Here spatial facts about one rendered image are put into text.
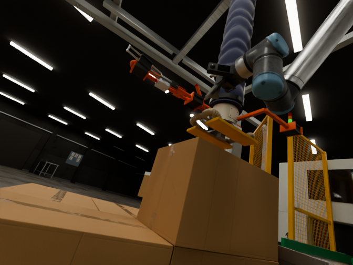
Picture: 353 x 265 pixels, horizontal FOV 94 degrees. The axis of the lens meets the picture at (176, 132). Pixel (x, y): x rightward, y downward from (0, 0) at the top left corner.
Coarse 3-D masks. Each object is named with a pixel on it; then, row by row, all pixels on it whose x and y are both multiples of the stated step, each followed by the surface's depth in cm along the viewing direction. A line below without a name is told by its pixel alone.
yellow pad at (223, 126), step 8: (208, 120) 92; (216, 120) 86; (224, 120) 87; (216, 128) 94; (224, 128) 92; (232, 128) 90; (232, 136) 98; (240, 136) 95; (248, 136) 95; (248, 144) 102
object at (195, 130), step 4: (192, 128) 103; (196, 128) 101; (200, 128) 103; (192, 132) 108; (196, 132) 106; (200, 132) 105; (204, 132) 104; (208, 132) 105; (196, 136) 112; (200, 136) 110; (204, 136) 108; (208, 136) 107; (212, 136) 106; (208, 140) 113; (212, 140) 111; (216, 140) 109; (220, 140) 109; (216, 144) 115; (220, 144) 113; (224, 144) 112; (228, 144) 113; (224, 148) 118; (228, 148) 117
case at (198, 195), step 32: (160, 160) 91; (192, 160) 65; (224, 160) 74; (160, 192) 76; (192, 192) 61; (224, 192) 70; (256, 192) 81; (160, 224) 66; (192, 224) 59; (224, 224) 66; (256, 224) 76; (256, 256) 72
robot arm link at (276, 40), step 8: (264, 40) 56; (272, 40) 54; (280, 40) 54; (256, 48) 58; (264, 48) 55; (272, 48) 54; (280, 48) 53; (288, 48) 57; (248, 56) 61; (256, 56) 57; (248, 64) 62
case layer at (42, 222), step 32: (0, 192) 59; (32, 192) 77; (64, 192) 110; (0, 224) 36; (32, 224) 38; (64, 224) 44; (96, 224) 53; (128, 224) 68; (0, 256) 35; (32, 256) 37; (64, 256) 40; (96, 256) 43; (128, 256) 47; (160, 256) 51; (192, 256) 57; (224, 256) 63
